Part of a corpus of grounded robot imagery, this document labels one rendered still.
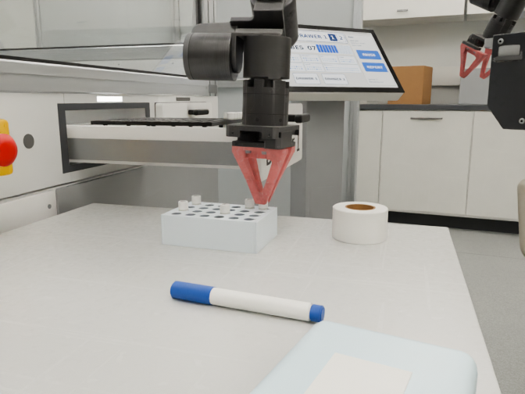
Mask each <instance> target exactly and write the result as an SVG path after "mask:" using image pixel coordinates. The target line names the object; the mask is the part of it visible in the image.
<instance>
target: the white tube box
mask: <svg viewBox="0 0 525 394"><path fill-rule="evenodd" d="M220 204H222V203H214V202H201V205H192V202H189V203H188V211H179V209H178V207H177V208H176V209H173V210H171V211H168V212H166V213H164V214H161V228H162V244H163V245H177V246H185V247H192V248H200V249H215V250H223V251H231V252H239V253H254V254H257V253H258V252H259V251H260V250H261V249H263V248H264V247H265V246H266V245H267V244H268V243H269V242H270V241H271V240H272V239H273V238H275V237H276V236H277V207H269V206H268V209H267V210H260V209H259V206H255V208H254V209H246V208H245V205H236V204H230V214H220Z"/></svg>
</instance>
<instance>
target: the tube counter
mask: <svg viewBox="0 0 525 394"><path fill-rule="evenodd" d="M305 45H306V47H307V49H308V51H309V52H315V53H332V54H349V55H354V54H353V52H352V50H351V48H350V46H349V45H325V44H311V43H305Z"/></svg>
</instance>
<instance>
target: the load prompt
mask: <svg viewBox="0 0 525 394"><path fill-rule="evenodd" d="M298 41H318V42H333V43H346V44H348V41H347V39H346V37H345V35H344V33H333V32H321V31H310V30H299V31H298Z"/></svg>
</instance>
